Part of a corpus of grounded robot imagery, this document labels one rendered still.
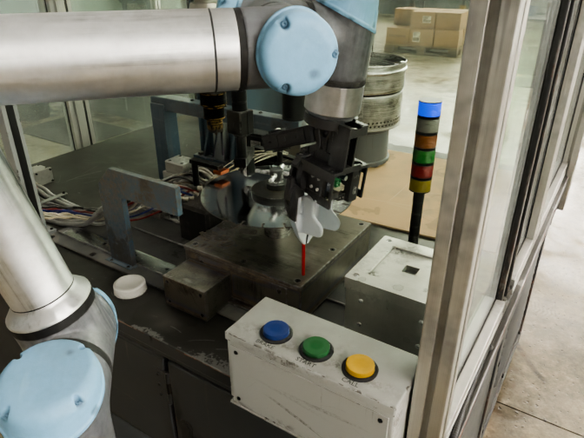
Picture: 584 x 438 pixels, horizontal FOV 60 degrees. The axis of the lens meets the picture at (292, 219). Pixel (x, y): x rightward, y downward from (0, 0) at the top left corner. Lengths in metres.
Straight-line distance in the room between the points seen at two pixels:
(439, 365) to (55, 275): 0.50
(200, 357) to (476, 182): 0.62
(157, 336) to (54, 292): 0.36
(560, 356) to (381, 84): 1.31
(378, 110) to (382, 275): 0.87
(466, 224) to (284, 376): 0.36
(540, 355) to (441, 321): 1.67
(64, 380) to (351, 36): 0.52
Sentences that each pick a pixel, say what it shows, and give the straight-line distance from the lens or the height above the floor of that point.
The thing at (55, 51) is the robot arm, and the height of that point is 1.34.
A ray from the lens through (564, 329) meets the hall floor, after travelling 2.50.
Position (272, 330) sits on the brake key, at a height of 0.91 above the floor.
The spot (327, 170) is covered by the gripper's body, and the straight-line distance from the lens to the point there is 0.67.
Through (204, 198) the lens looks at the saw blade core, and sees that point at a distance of 1.10.
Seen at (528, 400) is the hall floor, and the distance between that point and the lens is 2.11.
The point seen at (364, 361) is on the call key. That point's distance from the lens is 0.74.
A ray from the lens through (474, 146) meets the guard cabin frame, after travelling 0.56.
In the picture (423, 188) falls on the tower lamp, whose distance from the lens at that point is 1.09.
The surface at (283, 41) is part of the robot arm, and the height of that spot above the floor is 1.34.
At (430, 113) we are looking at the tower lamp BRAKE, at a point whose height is 1.14.
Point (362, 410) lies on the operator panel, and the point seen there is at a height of 0.87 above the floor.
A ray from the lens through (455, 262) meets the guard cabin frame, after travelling 0.61.
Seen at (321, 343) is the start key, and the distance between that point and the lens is 0.76.
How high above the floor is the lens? 1.40
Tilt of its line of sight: 27 degrees down
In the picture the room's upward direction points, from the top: straight up
